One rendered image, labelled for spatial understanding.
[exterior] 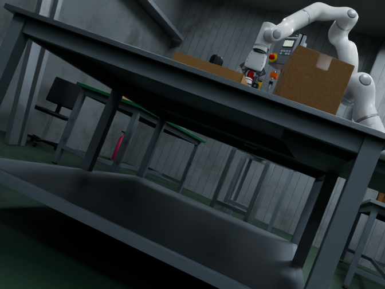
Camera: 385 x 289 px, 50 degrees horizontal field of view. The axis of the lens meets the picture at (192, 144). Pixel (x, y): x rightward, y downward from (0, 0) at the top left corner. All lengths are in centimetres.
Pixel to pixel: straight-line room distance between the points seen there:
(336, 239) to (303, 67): 71
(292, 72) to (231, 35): 588
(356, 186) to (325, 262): 25
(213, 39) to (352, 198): 645
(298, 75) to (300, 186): 512
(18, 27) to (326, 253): 140
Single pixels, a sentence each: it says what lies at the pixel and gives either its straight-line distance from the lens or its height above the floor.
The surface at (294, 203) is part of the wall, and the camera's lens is 676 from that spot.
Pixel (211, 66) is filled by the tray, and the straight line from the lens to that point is 145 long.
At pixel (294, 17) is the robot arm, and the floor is 145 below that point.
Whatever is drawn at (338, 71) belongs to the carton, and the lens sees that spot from 176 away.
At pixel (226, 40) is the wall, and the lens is 756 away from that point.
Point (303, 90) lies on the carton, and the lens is 171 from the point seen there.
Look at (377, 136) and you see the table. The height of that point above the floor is 81.
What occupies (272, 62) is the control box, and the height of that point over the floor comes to 130.
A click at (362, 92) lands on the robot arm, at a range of 224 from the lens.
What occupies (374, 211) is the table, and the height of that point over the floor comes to 69.
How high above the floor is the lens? 54
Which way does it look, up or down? 2 degrees up
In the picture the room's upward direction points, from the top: 22 degrees clockwise
